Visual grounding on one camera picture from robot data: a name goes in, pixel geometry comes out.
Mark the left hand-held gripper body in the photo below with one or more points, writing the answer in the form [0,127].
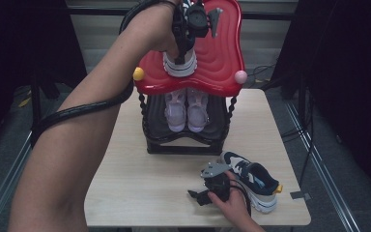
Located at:
[196,19]

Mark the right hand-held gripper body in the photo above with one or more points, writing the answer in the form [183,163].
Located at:
[215,169]

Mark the navy and white sneaker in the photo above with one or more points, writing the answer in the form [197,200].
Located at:
[257,183]
[180,69]

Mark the red and black shoe rack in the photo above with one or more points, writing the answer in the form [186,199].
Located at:
[219,64]

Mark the purple sandal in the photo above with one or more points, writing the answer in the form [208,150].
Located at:
[175,112]
[197,112]

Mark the person's right hand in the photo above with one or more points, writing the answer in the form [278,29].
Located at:
[236,204]

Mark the person's left hand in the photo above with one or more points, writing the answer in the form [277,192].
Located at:
[157,29]

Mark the grey tape piece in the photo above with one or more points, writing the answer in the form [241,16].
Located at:
[300,195]

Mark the black metal stand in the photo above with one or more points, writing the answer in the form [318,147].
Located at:
[36,96]

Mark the dark curtain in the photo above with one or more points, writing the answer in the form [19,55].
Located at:
[351,80]
[19,48]

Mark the yellow tape strip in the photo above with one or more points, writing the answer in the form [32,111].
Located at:
[24,102]

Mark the metal floor rail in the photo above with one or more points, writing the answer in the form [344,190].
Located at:
[0,193]
[322,167]

